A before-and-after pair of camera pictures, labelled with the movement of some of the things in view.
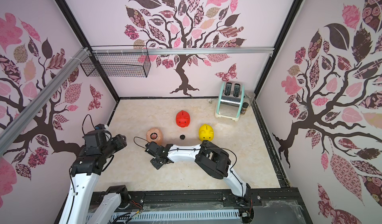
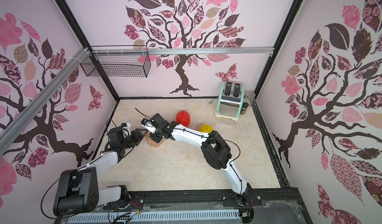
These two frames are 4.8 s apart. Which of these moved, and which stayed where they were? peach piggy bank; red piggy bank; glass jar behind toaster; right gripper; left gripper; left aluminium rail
Moved: left gripper; right gripper
Stayed: left aluminium rail; red piggy bank; glass jar behind toaster; peach piggy bank
